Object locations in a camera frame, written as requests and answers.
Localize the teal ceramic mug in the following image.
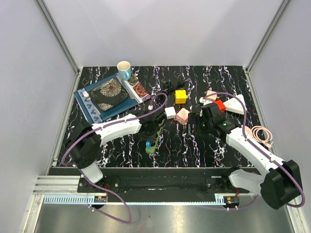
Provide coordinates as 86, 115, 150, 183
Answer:
117, 61, 132, 81

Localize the red cube socket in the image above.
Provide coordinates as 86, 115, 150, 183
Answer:
215, 100, 226, 113

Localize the silver fork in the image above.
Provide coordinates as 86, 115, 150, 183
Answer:
83, 91, 100, 114

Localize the dark floral square plate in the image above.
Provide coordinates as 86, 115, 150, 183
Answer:
90, 78, 129, 112

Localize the black power cable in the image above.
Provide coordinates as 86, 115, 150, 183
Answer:
152, 81, 185, 107

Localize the white triangular power strip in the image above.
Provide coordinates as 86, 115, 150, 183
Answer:
224, 94, 246, 115

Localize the pink coiled cable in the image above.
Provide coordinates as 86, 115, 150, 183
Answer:
252, 125, 274, 149

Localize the pink round socket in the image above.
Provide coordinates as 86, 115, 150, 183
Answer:
245, 126, 253, 137

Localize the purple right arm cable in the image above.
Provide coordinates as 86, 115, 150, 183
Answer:
199, 91, 306, 211

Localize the green power strip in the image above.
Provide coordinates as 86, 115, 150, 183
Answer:
145, 120, 164, 154

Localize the beige cube socket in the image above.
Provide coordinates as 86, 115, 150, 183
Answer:
205, 90, 219, 102

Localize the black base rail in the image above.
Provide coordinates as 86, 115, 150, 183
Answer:
77, 168, 245, 203

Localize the blue patterned placemat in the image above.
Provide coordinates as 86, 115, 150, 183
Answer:
74, 73, 151, 124

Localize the yellow cube socket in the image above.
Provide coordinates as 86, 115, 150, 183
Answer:
174, 90, 187, 104

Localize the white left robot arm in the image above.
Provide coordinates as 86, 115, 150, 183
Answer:
64, 111, 166, 192

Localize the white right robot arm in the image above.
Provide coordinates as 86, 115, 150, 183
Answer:
188, 103, 303, 210

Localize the pink cube socket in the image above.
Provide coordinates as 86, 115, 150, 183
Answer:
175, 108, 190, 125

